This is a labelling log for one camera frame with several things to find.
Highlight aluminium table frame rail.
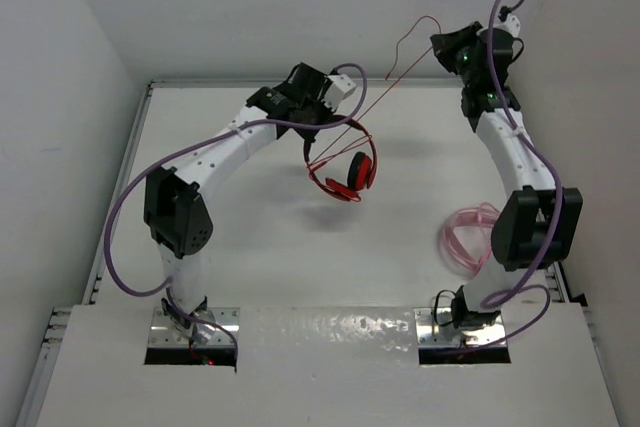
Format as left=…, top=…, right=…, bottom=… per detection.
left=37, top=83, right=616, bottom=426

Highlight purple cable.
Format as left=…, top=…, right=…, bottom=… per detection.
left=103, top=64, right=369, bottom=358
left=462, top=0, right=564, bottom=348

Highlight pink headphones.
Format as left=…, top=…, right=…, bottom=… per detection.
left=438, top=202, right=500, bottom=278

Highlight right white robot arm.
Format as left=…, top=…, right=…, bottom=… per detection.
left=430, top=22, right=583, bottom=328

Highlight red headphone cable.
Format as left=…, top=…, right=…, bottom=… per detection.
left=305, top=15, right=444, bottom=173

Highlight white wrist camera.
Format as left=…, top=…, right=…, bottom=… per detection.
left=497, top=6, right=521, bottom=39
left=323, top=74, right=357, bottom=112

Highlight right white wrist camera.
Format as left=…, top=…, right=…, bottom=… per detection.
left=497, top=6, right=521, bottom=39

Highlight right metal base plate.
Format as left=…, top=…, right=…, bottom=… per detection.
left=414, top=307, right=507, bottom=351

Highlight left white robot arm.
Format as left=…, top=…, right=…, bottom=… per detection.
left=143, top=63, right=356, bottom=335

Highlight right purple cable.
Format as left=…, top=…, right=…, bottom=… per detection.
left=462, top=0, right=564, bottom=348

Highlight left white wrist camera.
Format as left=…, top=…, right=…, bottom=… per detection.
left=323, top=74, right=357, bottom=112

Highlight metal base plate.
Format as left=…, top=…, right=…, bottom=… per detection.
left=147, top=307, right=240, bottom=349
left=414, top=307, right=507, bottom=351

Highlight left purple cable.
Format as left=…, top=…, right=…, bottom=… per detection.
left=103, top=64, right=369, bottom=358

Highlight red black headphones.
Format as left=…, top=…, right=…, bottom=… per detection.
left=302, top=120, right=378, bottom=202

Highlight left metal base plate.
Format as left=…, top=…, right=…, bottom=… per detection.
left=147, top=307, right=240, bottom=349

